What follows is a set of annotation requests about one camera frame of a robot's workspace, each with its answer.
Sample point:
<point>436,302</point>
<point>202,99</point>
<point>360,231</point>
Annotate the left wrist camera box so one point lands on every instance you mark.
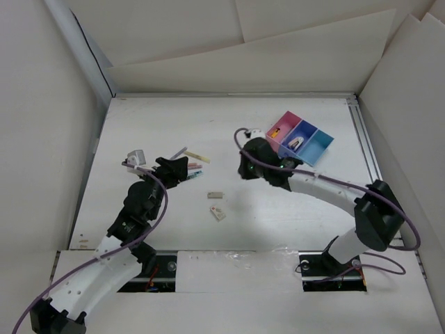
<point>135,158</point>

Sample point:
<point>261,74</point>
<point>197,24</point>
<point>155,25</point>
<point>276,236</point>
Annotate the pink highlighter pen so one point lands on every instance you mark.
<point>190,169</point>

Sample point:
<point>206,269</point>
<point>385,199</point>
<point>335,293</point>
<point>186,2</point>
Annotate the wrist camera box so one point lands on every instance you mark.
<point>253,133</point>
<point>135,158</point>

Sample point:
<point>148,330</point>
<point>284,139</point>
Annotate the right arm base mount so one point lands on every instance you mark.
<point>322,273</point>

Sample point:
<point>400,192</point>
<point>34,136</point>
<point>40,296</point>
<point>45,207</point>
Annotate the white printed eraser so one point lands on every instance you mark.
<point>217,212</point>

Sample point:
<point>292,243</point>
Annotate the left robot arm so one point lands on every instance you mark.
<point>121,255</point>

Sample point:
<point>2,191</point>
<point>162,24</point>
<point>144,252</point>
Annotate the yellow highlighter pen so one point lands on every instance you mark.
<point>198,157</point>

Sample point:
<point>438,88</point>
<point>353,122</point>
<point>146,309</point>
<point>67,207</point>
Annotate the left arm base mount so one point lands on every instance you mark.
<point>158,276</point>

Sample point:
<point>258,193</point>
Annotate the aluminium rail right edge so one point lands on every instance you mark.
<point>363,138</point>

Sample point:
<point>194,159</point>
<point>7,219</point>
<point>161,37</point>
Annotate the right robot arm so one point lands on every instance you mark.
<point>377,214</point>

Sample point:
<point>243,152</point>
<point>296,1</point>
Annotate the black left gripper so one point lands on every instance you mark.
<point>172,172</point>

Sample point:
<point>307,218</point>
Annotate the pink blue three-compartment organizer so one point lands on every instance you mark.
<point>292,136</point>

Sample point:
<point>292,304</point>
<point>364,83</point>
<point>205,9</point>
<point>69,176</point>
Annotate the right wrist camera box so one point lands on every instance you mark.
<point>253,133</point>

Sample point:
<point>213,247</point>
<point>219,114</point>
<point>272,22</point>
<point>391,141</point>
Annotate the blue green pen pack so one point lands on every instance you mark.
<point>194,175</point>

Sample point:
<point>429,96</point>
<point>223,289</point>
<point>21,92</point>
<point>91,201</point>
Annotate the yellow black utility knife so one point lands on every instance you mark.
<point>275,132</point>

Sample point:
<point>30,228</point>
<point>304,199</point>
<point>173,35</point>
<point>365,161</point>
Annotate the purple highlighter pen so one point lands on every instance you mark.
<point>180,152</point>

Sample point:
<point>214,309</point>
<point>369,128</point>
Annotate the grey eraser block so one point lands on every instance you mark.
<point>215,195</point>

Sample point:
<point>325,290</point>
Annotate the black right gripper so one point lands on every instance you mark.
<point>244,170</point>

